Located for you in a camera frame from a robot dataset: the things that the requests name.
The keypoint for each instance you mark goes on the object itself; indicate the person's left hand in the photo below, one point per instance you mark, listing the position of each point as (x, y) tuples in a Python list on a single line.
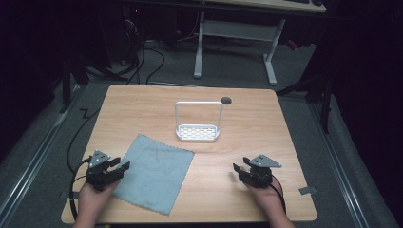
[(93, 199)]

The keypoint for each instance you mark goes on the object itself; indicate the black stand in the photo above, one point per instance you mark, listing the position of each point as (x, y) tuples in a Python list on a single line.
[(320, 91), (68, 82)]

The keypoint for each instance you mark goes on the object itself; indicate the metal floor rail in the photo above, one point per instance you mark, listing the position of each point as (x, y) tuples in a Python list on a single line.
[(337, 164), (34, 158)]

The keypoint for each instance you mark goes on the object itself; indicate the person's right hand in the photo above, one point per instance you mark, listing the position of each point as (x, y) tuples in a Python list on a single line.
[(265, 199)]

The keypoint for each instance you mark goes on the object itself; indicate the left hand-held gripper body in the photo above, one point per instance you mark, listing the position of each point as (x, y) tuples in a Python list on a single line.
[(99, 172)]

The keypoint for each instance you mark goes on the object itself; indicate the grey cleaning cloth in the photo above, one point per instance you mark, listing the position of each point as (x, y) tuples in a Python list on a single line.
[(154, 175)]

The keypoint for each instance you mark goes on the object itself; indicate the grey tape piece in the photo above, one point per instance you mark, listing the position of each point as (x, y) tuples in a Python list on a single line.
[(307, 190)]

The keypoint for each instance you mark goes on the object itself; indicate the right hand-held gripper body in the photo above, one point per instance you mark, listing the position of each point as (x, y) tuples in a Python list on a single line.
[(259, 172)]

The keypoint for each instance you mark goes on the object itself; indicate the white-legged desk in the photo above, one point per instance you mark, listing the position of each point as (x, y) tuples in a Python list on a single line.
[(240, 34)]

